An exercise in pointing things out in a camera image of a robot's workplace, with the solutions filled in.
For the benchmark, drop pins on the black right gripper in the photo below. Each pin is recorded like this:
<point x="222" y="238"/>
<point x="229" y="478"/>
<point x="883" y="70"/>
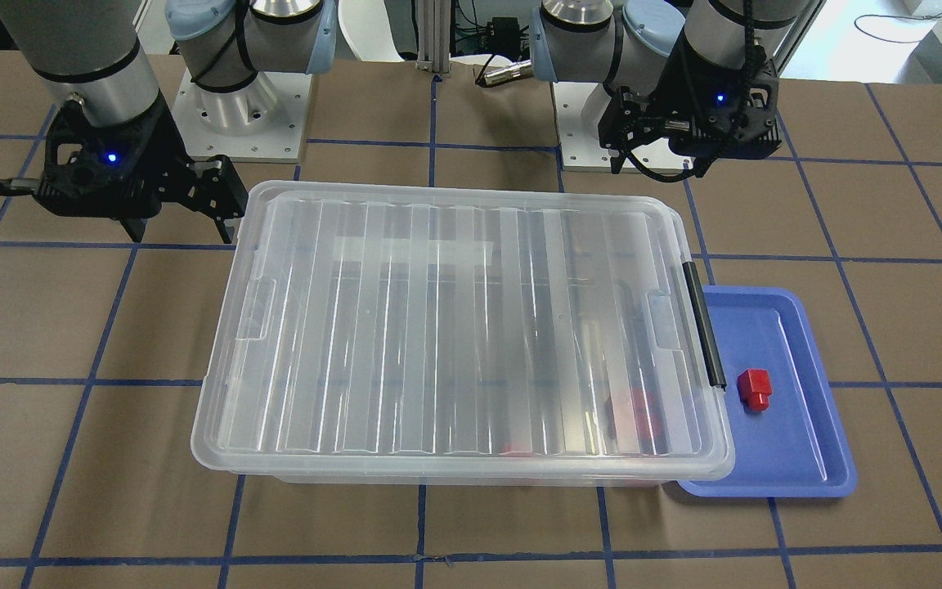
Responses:
<point x="162" y="141"/>

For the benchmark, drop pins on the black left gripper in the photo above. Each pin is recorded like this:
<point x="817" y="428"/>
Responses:
<point x="678" y="88"/>

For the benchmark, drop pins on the red block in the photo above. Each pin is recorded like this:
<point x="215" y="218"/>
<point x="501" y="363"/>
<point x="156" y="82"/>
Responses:
<point x="518" y="450"/>
<point x="754" y="389"/>
<point x="647" y="418"/>

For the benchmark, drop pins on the clear plastic box lid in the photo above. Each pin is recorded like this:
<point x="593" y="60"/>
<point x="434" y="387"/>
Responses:
<point x="463" y="327"/>

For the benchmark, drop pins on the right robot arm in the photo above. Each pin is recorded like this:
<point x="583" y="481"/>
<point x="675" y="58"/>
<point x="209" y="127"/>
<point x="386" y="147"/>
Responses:
<point x="90" y="51"/>

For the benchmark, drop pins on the clear plastic storage box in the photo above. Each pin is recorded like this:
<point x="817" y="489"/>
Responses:
<point x="471" y="478"/>

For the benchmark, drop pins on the red block in box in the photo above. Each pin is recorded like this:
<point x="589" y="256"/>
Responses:
<point x="518" y="450"/>
<point x="647" y="418"/>

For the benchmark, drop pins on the blue plastic tray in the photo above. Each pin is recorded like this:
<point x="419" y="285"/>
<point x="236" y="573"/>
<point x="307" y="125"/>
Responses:
<point x="797" y="448"/>

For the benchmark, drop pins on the aluminium frame post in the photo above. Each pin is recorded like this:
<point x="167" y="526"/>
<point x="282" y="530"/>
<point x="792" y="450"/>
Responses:
<point x="434" y="28"/>

